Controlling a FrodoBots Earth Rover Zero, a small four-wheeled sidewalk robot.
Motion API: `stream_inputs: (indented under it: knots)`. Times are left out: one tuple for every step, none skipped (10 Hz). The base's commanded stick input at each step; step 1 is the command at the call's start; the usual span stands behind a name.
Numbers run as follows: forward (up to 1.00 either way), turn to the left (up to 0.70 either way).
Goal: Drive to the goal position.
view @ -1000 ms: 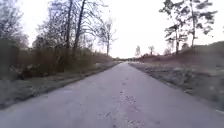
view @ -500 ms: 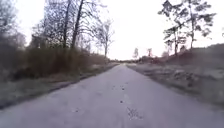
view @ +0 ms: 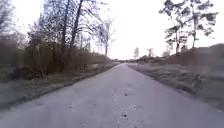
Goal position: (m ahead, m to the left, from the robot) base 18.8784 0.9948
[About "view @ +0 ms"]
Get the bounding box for tall pine tree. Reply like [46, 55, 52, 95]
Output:
[182, 0, 219, 50]
[159, 0, 190, 57]

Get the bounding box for small bare tree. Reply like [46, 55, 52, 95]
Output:
[133, 46, 140, 61]

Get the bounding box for row of bare trees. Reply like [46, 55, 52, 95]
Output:
[0, 0, 117, 73]

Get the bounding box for grey asphalt road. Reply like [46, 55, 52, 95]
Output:
[0, 62, 224, 128]

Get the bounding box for dry grass verge with bank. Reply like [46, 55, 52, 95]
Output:
[127, 43, 224, 113]

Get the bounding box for brown bushes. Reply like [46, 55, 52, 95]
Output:
[0, 36, 111, 81]

